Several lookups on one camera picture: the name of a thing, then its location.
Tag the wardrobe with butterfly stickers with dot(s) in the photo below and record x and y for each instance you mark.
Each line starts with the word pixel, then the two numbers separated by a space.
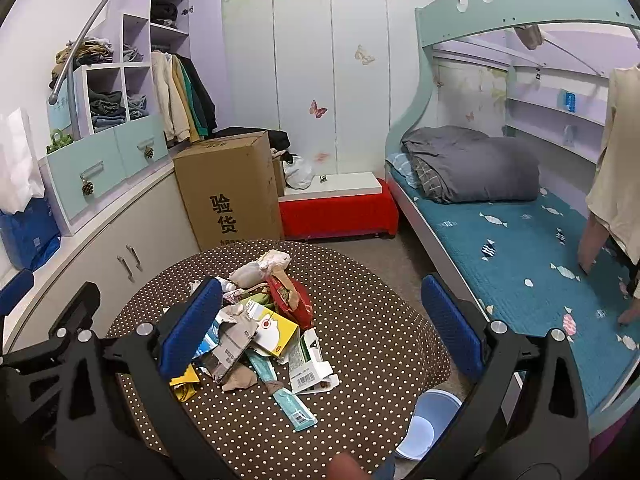
pixel 333 74

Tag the yellow white carton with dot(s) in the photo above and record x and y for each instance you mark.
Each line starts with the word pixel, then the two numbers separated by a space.
pixel 274 331

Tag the red brown snack bag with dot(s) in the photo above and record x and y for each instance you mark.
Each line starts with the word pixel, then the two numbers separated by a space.
pixel 291 299

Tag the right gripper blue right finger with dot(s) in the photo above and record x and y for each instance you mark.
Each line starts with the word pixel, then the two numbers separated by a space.
pixel 459 324

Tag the person in beige shirt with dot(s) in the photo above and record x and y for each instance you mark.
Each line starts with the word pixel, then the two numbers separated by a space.
pixel 613 199

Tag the teal bunk bed frame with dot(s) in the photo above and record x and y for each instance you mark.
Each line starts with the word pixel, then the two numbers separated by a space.
pixel 442 21

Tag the cream low cabinet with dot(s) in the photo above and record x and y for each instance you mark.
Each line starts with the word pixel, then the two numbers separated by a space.
pixel 145 231

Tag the teal toothpaste tube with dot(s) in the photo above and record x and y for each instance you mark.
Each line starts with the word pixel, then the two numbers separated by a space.
pixel 291 406

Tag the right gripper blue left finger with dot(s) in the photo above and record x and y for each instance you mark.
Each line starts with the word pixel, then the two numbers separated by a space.
pixel 193 319

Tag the hanging clothes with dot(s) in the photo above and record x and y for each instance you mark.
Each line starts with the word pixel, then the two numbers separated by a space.
pixel 187 112

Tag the brown cardboard box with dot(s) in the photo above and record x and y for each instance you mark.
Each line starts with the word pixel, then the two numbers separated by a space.
pixel 229 190

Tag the white orange plastic bag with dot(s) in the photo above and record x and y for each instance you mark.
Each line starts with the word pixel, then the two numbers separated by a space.
pixel 256 271

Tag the teal drawer unit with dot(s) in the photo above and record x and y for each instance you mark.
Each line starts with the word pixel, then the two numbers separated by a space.
pixel 87 169

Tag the blue white medicine box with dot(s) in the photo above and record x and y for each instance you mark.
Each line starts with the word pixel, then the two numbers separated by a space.
pixel 210 340

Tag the light blue trash bin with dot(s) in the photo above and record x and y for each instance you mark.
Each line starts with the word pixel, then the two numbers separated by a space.
pixel 434 411

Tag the blue paper bag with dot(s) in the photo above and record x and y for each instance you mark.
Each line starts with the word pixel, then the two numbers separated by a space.
pixel 31 237

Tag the chrome ladder rail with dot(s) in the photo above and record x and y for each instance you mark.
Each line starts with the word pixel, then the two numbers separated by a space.
pixel 85 40

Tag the white barcode box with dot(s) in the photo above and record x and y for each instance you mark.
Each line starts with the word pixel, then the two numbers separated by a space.
pixel 309 371

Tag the grey paper wrapper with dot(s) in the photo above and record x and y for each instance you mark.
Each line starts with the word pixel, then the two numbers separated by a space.
pixel 236 332

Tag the grey folded duvet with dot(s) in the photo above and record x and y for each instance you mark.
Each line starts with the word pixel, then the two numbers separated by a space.
pixel 456 165

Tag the brown polka dot tablecloth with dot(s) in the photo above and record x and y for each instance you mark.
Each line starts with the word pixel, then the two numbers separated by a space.
pixel 385 354

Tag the white bag on bench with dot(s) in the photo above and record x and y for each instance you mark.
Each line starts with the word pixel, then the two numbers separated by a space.
pixel 298 173

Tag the red storage bench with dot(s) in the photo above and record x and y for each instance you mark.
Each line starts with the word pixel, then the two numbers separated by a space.
pixel 352 214

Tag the teal bed mattress cover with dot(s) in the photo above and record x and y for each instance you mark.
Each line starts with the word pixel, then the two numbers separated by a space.
pixel 517 261

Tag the white cubby shelf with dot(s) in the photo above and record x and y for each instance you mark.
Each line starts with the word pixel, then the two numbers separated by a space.
pixel 135 86

